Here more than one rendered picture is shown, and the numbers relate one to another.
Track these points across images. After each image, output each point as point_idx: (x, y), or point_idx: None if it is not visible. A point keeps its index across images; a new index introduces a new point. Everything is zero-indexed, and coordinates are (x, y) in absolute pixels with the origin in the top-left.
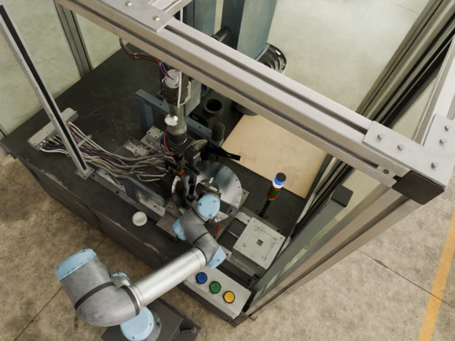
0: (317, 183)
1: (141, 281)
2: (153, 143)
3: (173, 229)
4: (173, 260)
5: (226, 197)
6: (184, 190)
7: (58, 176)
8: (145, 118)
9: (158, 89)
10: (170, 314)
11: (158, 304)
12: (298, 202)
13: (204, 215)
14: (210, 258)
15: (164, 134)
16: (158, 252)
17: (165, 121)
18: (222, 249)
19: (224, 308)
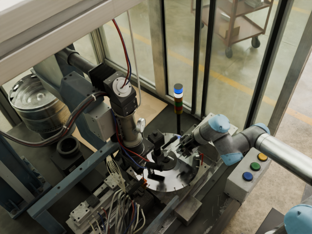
0: (154, 94)
1: (308, 169)
2: (88, 218)
3: (235, 160)
4: (276, 152)
5: (175, 145)
6: (164, 179)
7: None
8: (56, 222)
9: (4, 217)
10: (270, 217)
11: (262, 228)
12: (170, 109)
13: (229, 127)
14: (264, 131)
15: (134, 153)
16: (211, 226)
17: (140, 131)
18: (210, 168)
19: (267, 167)
